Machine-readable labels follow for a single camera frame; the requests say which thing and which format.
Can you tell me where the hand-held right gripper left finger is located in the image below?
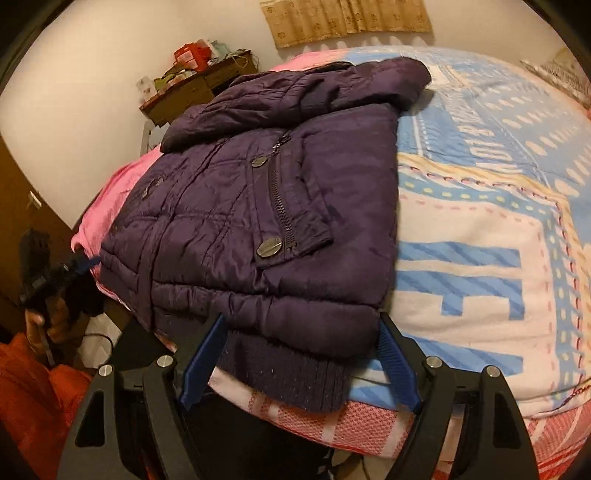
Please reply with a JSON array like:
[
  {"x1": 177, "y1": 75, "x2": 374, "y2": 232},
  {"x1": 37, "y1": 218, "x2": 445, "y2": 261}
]
[{"x1": 58, "y1": 314, "x2": 229, "y2": 480}]

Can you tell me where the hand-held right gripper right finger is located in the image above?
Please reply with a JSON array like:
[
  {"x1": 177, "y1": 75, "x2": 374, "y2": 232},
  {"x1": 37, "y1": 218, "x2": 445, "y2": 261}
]
[{"x1": 378, "y1": 313, "x2": 541, "y2": 480}]

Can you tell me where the purple padded jacket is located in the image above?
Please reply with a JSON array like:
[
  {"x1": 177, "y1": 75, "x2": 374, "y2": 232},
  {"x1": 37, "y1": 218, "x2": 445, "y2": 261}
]
[{"x1": 98, "y1": 58, "x2": 432, "y2": 414}]

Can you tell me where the person's left hand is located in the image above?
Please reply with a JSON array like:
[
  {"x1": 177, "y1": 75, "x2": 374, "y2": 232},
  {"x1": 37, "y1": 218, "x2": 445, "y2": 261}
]
[{"x1": 24, "y1": 300, "x2": 72, "y2": 365}]

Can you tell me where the brown wooden door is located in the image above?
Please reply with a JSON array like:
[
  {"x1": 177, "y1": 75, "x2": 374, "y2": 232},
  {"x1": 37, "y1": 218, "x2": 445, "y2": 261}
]
[{"x1": 0, "y1": 134, "x2": 75, "y2": 333}]

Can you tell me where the brown wooden desk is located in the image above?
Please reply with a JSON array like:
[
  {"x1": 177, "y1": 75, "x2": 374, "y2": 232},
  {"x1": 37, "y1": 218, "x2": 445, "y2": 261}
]
[{"x1": 139, "y1": 50, "x2": 259, "y2": 127}]

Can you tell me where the blue patterned blanket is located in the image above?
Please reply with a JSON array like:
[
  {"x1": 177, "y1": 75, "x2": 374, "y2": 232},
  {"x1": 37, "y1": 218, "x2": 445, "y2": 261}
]
[{"x1": 346, "y1": 45, "x2": 591, "y2": 416}]

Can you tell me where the green cloth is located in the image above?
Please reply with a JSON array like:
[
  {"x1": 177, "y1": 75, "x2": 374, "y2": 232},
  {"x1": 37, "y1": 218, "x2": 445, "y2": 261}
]
[{"x1": 154, "y1": 69, "x2": 185, "y2": 90}]

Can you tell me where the red gift box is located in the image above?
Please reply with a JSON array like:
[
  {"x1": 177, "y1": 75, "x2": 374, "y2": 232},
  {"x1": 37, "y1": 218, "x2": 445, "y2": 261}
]
[{"x1": 173, "y1": 41, "x2": 211, "y2": 72}]

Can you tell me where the patterned pillow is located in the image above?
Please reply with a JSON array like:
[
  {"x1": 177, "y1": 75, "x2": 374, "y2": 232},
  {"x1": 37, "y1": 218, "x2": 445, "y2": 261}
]
[{"x1": 521, "y1": 46, "x2": 591, "y2": 109}]

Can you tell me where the beige patterned curtain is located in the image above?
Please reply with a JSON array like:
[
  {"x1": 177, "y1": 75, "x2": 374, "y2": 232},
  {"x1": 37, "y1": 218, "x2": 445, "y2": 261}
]
[{"x1": 259, "y1": 0, "x2": 435, "y2": 49}]

